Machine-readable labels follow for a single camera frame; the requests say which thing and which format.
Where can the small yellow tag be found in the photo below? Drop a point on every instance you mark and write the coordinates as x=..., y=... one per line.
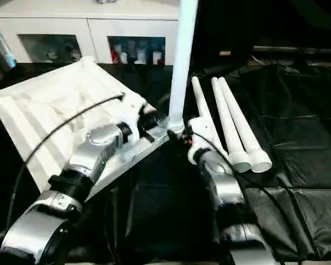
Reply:
x=225, y=53

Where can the white plastic table leg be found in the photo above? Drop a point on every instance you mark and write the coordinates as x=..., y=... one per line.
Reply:
x=240, y=118
x=182, y=61
x=226, y=116
x=203, y=105

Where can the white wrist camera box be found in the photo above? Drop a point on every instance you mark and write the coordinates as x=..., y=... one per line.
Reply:
x=132, y=118
x=201, y=130

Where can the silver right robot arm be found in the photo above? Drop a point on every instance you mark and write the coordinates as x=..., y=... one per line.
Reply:
x=226, y=187

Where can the small white cup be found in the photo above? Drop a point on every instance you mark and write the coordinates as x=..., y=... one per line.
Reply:
x=158, y=57
x=123, y=57

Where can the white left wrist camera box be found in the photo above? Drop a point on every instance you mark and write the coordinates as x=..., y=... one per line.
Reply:
x=132, y=118

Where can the white sideboard cabinet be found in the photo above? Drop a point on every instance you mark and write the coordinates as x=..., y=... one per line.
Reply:
x=71, y=25

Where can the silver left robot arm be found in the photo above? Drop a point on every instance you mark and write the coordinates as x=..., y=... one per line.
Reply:
x=83, y=165

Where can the white plastic table top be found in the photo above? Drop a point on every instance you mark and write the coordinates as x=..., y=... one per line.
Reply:
x=44, y=105

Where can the black plastic mat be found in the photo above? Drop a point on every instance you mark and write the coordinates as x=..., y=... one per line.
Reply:
x=298, y=110

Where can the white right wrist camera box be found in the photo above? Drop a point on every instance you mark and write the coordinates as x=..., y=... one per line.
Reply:
x=201, y=130

